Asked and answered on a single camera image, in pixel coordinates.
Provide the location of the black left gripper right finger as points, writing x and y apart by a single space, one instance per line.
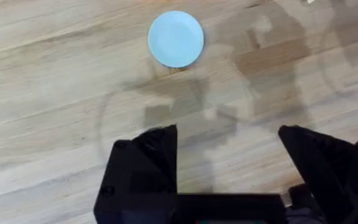
331 168

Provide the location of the light blue plate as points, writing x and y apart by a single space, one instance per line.
176 39

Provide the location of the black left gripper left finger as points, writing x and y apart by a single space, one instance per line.
141 174

